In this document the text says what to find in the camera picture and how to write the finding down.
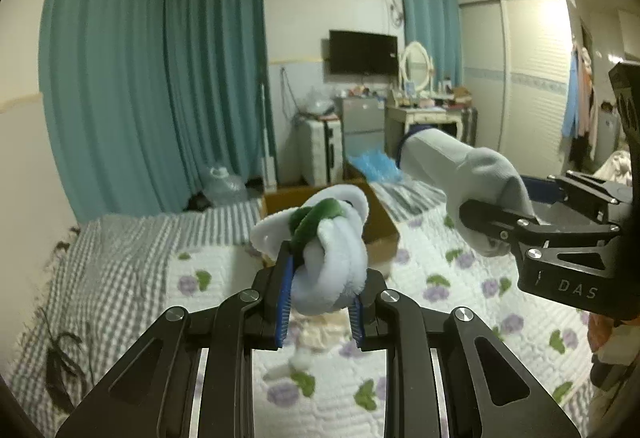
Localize middle green curtain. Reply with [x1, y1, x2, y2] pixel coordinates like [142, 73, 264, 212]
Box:
[164, 0, 266, 190]

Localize clear plastic bag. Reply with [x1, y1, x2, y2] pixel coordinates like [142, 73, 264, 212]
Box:
[302, 88, 335, 117]

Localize white green plush toy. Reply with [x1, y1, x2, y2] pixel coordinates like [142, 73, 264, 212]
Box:
[250, 184, 369, 382]

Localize green curtain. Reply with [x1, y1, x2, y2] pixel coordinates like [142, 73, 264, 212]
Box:
[164, 0, 266, 190]
[402, 0, 462, 86]
[39, 0, 190, 223]

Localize oval white vanity mirror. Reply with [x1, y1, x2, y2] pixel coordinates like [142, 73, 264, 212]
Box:
[399, 41, 435, 99]

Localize white floral quilt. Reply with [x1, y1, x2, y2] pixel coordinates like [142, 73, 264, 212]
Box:
[164, 202, 601, 438]

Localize right green curtain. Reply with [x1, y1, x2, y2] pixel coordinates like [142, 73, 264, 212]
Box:
[402, 0, 462, 86]

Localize white wardrobe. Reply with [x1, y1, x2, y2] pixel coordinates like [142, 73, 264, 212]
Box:
[460, 0, 573, 178]

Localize clear water jug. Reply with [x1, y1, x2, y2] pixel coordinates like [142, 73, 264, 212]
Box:
[203, 166, 248, 207]

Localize left green curtain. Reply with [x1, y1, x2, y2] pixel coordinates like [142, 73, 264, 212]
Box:
[39, 0, 190, 223]

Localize brown cardboard box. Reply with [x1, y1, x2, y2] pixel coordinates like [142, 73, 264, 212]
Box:
[262, 178, 399, 279]

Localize hanging clothes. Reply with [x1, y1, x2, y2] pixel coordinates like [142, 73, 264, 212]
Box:
[561, 40, 598, 159]

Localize grey white sock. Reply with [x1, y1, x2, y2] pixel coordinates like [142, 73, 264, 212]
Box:
[398, 128, 535, 257]

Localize grey small refrigerator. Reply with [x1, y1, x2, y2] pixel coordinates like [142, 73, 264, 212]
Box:
[337, 97, 385, 157]

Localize grey checked blanket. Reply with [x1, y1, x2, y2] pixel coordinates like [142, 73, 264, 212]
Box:
[4, 179, 446, 434]

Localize white folded pole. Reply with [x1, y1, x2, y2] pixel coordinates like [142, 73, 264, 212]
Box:
[260, 83, 278, 192]

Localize black wall television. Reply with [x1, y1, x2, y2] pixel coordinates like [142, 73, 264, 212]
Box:
[329, 30, 398, 76]

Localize white ribbed suitcase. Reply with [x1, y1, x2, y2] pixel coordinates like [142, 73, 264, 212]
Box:
[297, 117, 344, 187]

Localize white dressing table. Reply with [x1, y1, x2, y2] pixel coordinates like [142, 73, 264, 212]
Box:
[385, 100, 463, 143]

